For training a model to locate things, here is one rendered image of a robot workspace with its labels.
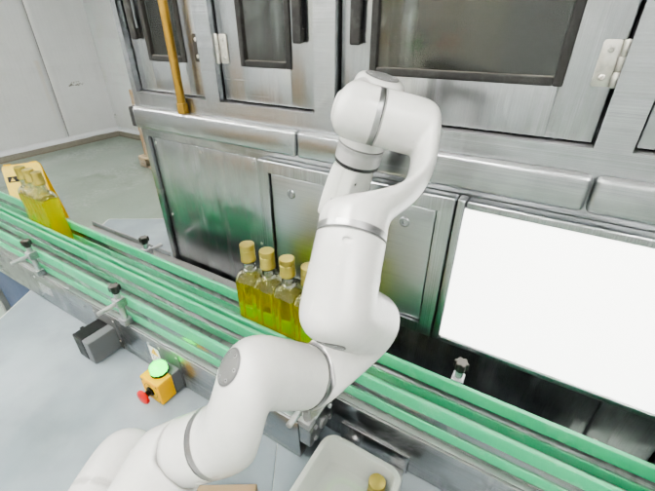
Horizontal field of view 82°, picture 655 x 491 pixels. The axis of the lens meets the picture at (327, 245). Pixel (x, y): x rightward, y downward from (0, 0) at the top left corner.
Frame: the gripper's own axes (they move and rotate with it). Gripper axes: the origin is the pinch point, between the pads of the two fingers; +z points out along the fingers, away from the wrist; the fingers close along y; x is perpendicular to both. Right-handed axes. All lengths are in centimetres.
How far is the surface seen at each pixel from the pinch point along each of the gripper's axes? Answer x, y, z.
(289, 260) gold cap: -8.0, 0.8, 11.4
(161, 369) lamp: -27, 19, 49
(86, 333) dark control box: -56, 21, 58
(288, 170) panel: -19.8, -11.8, -0.5
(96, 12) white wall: -561, -312, 93
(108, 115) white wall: -553, -303, 236
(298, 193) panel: -16.6, -12.4, 4.1
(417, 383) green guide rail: 26.8, -3.4, 27.4
